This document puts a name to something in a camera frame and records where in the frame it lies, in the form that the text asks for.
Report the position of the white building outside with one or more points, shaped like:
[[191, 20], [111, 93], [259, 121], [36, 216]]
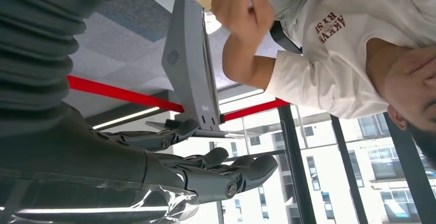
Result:
[[333, 181]]

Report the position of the grey kiosk screen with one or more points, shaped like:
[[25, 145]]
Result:
[[187, 62]]

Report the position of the black window frame post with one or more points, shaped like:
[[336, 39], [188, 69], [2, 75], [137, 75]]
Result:
[[347, 168], [412, 181], [296, 168]]

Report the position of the person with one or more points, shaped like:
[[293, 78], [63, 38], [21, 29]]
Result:
[[340, 62]]

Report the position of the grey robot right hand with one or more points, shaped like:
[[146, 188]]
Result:
[[85, 157]]

